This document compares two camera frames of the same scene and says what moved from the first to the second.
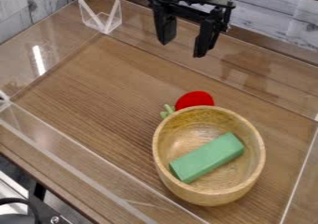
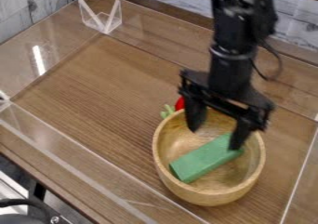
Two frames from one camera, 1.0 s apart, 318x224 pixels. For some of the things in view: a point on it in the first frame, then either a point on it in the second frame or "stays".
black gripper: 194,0 → 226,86
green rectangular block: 206,157 stays
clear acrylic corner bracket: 103,22 stays
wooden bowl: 187,128 stays
